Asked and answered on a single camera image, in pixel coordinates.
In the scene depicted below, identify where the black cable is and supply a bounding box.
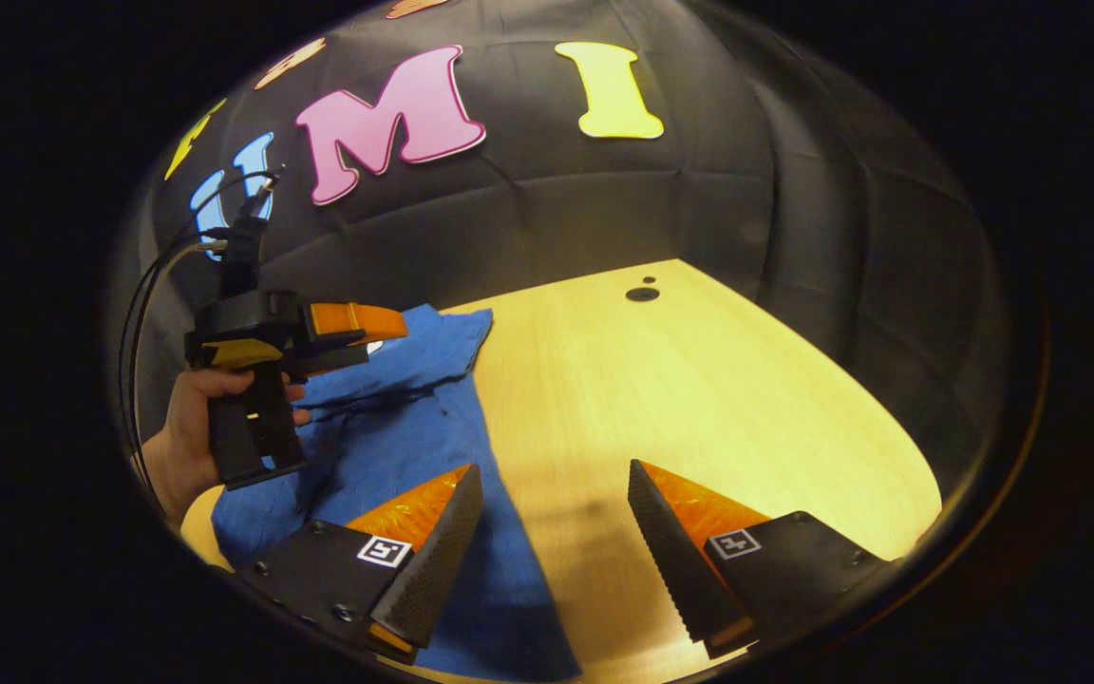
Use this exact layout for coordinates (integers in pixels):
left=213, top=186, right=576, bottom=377
left=118, top=166, right=282, bottom=457

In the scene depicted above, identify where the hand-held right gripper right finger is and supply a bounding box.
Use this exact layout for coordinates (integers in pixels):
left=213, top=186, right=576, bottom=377
left=628, top=460, right=890, bottom=661

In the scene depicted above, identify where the grey cable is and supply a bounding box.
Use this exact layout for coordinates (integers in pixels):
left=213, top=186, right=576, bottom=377
left=131, top=237, right=230, bottom=466

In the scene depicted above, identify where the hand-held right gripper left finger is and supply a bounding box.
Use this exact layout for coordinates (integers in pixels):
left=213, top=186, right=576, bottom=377
left=238, top=464, right=484, bottom=666

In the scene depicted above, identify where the blue shirt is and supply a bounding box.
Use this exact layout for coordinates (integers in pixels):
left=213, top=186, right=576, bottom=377
left=212, top=304, right=584, bottom=683

